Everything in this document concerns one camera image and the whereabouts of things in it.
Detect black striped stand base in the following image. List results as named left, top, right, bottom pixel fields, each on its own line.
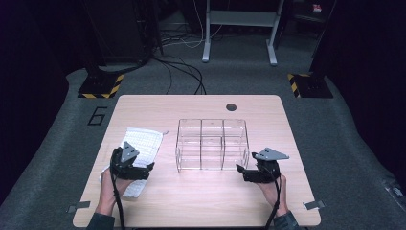
left=77, top=74, right=124, bottom=100
left=286, top=72, right=334, bottom=99

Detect black floor cables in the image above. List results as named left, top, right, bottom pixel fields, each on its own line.
left=152, top=56, right=208, bottom=96

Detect grey tape piece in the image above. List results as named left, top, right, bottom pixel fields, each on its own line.
left=66, top=200, right=91, bottom=214
left=303, top=199, right=326, bottom=211

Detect white waffle towel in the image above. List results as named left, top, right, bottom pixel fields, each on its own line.
left=100, top=127, right=169, bottom=199

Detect white metal desk frame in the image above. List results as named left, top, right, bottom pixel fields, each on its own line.
left=201, top=0, right=285, bottom=66

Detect right hand-held gripper black cable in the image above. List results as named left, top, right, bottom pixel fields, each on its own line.
left=263, top=166, right=282, bottom=230

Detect white cable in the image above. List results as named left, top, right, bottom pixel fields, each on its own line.
left=159, top=0, right=224, bottom=50

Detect clear acrylic organizer box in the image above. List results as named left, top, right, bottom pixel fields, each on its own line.
left=175, top=118, right=250, bottom=173

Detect hand-held gripper black cable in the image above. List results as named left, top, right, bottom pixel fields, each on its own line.
left=263, top=166, right=282, bottom=230
left=109, top=156, right=126, bottom=230

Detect black cabinet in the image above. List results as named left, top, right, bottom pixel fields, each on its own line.
left=80, top=0, right=161, bottom=65

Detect left hand-held gripper black cable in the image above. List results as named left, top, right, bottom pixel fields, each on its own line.
left=109, top=156, right=126, bottom=230

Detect dark box with red label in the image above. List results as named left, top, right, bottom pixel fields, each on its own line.
left=286, top=0, right=337, bottom=24

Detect person's right hand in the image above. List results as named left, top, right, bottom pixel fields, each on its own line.
left=257, top=174, right=287, bottom=217

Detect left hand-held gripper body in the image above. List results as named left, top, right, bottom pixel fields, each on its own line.
left=109, top=141, right=148, bottom=181

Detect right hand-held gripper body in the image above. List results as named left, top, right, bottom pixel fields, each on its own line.
left=252, top=147, right=290, bottom=184

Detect person's left hand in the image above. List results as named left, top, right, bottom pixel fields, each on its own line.
left=95, top=169, right=133, bottom=216

